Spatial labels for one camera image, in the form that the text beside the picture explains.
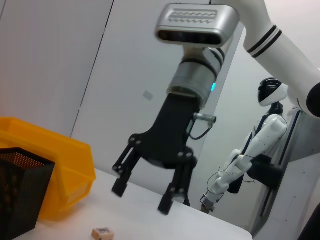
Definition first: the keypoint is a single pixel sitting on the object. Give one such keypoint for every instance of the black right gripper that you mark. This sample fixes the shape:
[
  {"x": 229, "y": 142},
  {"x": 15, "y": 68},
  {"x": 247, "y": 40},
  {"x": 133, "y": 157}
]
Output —
[{"x": 170, "y": 135}]

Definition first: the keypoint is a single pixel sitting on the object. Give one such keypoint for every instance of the black mesh pen holder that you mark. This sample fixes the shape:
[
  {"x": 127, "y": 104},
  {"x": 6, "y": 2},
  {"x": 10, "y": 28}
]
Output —
[{"x": 22, "y": 190}]

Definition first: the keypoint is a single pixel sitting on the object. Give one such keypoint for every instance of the yellow plastic storage bin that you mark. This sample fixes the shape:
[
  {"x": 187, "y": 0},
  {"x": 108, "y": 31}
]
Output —
[{"x": 67, "y": 160}]

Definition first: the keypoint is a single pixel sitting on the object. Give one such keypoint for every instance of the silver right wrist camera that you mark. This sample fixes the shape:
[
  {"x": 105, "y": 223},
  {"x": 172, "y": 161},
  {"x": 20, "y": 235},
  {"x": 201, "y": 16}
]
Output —
[{"x": 197, "y": 25}]

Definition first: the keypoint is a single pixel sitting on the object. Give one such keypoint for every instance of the white humanoid robot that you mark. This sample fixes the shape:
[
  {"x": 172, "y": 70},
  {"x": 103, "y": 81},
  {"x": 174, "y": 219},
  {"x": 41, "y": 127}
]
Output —
[{"x": 265, "y": 135}]

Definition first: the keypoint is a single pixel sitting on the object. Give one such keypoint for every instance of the black humanoid mount bracket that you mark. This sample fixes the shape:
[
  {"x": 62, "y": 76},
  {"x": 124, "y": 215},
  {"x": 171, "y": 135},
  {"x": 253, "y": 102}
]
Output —
[{"x": 268, "y": 172}]

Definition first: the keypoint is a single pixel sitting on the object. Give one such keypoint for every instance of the small grey wall label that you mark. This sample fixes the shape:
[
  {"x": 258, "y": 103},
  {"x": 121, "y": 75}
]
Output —
[{"x": 148, "y": 95}]

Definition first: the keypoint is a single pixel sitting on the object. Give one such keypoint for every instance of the grey humanoid stand column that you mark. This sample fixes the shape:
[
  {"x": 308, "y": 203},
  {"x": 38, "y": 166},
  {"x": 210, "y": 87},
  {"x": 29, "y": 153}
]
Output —
[{"x": 295, "y": 155}]

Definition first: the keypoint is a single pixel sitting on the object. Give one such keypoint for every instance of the beige eraser with barcode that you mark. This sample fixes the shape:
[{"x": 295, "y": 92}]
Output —
[{"x": 103, "y": 233}]

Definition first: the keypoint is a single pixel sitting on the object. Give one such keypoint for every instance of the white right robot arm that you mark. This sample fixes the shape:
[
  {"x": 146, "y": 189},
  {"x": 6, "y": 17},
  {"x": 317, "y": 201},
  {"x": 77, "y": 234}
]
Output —
[{"x": 280, "y": 45}]

